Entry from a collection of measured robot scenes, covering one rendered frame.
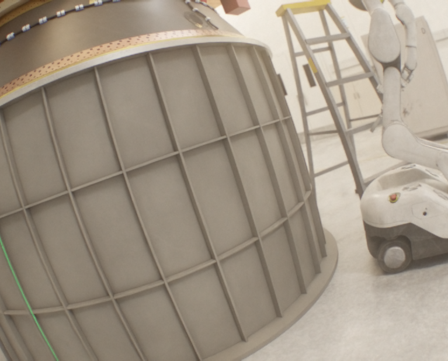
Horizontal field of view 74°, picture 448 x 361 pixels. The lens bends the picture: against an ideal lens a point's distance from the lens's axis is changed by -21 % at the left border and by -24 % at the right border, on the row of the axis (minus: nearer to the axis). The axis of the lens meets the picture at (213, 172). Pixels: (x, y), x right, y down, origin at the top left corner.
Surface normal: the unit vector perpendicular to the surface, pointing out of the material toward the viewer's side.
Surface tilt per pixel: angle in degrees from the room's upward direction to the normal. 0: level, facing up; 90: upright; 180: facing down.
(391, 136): 90
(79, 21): 62
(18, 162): 90
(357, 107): 90
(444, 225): 90
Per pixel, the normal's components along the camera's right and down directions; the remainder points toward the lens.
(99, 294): 0.13, 0.04
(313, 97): -0.62, 0.27
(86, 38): 0.14, -0.46
